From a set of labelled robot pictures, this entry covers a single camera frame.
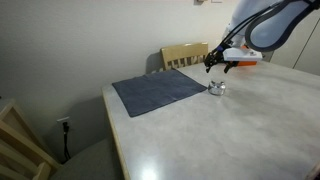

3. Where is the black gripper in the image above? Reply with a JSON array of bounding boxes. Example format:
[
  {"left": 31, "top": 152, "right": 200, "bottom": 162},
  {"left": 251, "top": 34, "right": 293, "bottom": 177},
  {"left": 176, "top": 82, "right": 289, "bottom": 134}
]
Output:
[{"left": 203, "top": 41, "right": 240, "bottom": 75}]

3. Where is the silver round container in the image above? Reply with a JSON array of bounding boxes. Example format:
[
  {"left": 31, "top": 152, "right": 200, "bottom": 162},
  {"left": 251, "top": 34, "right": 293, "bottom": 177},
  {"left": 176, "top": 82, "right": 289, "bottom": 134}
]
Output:
[{"left": 207, "top": 84, "right": 227, "bottom": 97}]

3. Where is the orange cardboard box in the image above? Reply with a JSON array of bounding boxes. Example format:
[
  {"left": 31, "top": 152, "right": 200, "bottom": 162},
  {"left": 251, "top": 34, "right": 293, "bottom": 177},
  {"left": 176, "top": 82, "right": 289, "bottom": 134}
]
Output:
[{"left": 233, "top": 44, "right": 259, "bottom": 67}]

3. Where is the light wooden chair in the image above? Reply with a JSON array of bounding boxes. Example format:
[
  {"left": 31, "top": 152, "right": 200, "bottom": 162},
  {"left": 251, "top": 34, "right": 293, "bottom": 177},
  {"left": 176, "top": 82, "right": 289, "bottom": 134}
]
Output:
[
  {"left": 160, "top": 41, "right": 210, "bottom": 71},
  {"left": 0, "top": 98, "right": 63, "bottom": 180}
]

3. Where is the blue-grey cloth mat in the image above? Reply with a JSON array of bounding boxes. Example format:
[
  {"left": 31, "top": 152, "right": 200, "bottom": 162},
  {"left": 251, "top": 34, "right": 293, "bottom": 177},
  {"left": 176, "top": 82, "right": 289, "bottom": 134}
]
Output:
[{"left": 111, "top": 68, "right": 208, "bottom": 118}]

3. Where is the white cabinet door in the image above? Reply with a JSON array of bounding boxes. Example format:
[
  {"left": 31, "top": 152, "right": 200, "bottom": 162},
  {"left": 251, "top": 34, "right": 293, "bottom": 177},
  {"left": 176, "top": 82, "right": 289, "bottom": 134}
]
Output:
[{"left": 269, "top": 9, "right": 320, "bottom": 76}]

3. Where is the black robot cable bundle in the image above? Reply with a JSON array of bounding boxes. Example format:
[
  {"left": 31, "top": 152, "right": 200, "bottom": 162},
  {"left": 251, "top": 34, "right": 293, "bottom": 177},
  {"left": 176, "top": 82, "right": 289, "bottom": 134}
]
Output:
[{"left": 213, "top": 0, "right": 320, "bottom": 54}]

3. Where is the white wall outlet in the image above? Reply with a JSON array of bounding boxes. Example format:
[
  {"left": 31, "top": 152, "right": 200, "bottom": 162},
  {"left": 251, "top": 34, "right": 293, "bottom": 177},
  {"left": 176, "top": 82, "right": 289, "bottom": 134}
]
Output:
[{"left": 56, "top": 116, "right": 73, "bottom": 130}]

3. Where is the black plug and cord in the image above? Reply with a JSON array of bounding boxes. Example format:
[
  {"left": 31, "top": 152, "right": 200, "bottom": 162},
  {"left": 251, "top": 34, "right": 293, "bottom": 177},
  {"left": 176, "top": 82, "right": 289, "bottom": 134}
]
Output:
[{"left": 61, "top": 121, "right": 72, "bottom": 162}]

